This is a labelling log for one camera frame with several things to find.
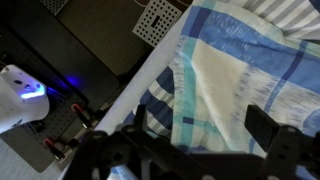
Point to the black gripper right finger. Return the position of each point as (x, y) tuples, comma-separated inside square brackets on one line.
[(261, 126)]

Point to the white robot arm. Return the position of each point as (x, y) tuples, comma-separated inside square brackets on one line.
[(20, 100)]

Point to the striped bed sheet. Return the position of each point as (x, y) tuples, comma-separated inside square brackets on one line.
[(153, 83)]

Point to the white perforated box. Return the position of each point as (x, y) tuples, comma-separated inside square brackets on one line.
[(156, 20)]

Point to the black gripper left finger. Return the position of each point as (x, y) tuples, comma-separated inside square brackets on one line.
[(140, 120)]

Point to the red handled clamp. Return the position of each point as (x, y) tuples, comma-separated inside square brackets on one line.
[(58, 154), (82, 114)]

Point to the blue white checkered blanket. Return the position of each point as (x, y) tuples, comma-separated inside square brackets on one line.
[(227, 59)]

